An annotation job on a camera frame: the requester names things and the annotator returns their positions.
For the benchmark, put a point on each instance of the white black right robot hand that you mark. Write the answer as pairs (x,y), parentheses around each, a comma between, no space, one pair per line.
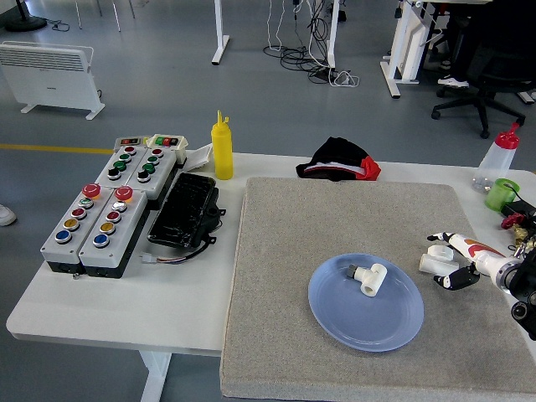
(471,251)

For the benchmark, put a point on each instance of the plain white tee pipe fitting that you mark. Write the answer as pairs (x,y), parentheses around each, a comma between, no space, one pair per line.
(435,261)

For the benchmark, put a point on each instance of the white tee fitting metal end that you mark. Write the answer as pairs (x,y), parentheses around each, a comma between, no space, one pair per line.
(370,278)

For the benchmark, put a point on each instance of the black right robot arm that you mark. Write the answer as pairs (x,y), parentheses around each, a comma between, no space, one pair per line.
(523,289)

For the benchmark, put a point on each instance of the blue plastic plate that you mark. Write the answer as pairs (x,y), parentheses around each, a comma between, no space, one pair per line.
(366,303)

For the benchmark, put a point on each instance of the green translucent cup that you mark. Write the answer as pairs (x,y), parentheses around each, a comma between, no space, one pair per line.
(500,193)

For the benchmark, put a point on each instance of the black power adapter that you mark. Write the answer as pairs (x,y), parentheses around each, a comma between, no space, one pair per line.
(521,207)

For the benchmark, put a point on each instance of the clear squeeze bottle red cap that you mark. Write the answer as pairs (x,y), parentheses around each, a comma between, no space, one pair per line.
(496,161)

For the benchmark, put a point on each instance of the black red white cloth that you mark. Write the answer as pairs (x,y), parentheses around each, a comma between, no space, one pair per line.
(339,161)

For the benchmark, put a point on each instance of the black office chair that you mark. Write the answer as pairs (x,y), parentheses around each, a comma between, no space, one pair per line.
(490,75)

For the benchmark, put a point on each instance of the grey-brown mat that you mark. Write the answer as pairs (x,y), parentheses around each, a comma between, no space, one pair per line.
(293,272)

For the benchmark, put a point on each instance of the person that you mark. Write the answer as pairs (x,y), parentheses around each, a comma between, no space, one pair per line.
(465,46)

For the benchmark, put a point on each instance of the white desk leg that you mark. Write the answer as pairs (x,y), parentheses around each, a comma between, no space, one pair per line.
(220,33)
(331,33)

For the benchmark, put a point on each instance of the yellow squeeze bottle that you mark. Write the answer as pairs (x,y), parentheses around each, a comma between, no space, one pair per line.
(222,151)

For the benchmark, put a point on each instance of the white plastic part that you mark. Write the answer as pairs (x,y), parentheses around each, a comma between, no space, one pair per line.
(200,157)

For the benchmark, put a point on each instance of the black plastic housing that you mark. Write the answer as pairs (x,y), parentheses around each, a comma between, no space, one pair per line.
(184,211)

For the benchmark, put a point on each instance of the grey four-button control box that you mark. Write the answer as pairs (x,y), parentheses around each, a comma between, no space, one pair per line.
(121,165)
(153,169)

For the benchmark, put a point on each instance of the white table leg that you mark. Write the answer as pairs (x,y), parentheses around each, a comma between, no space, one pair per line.
(156,377)

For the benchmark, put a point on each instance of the grey button box emergency stop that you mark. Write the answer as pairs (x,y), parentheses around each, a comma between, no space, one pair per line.
(111,232)
(67,230)

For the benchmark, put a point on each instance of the white panel heater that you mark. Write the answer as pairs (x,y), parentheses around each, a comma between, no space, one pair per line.
(48,75)

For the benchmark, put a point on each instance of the person's white shoe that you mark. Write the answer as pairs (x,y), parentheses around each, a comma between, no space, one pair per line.
(6,215)

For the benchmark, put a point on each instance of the black round stand base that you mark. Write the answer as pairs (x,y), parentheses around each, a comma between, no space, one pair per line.
(25,20)

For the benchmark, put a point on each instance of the white desk frame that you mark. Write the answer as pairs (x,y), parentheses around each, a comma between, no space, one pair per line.
(404,46)

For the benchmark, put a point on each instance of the cream switch box green red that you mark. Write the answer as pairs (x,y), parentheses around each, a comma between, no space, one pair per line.
(169,144)

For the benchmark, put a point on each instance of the small grey switch box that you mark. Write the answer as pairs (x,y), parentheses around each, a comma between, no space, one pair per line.
(127,142)

